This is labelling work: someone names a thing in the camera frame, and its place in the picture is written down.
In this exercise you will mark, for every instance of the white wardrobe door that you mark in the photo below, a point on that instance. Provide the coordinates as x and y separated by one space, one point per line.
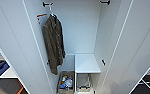
14 40
137 40

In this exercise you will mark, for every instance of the white wardrobe carcass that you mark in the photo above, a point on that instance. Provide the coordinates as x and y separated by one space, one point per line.
81 30

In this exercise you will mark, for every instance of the dark grey hanging garment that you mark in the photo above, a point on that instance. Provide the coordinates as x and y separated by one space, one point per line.
53 43

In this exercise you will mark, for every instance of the small dark door hinge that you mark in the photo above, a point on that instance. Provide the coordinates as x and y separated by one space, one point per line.
47 62
103 62

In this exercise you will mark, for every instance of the pale plastic bottle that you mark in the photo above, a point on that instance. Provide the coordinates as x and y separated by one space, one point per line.
67 82

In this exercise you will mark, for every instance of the white clothes hanger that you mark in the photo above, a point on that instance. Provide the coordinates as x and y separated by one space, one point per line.
52 12

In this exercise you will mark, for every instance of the dark storage bin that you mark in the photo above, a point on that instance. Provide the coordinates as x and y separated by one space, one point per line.
60 86

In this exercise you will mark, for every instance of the orange white warning label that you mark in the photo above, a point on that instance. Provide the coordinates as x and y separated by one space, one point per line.
41 16

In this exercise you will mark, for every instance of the orange folding stand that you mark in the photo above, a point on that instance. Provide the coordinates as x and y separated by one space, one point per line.
20 90

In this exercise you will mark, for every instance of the black hanger rail bracket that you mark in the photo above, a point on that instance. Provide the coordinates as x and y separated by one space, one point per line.
105 2
47 4

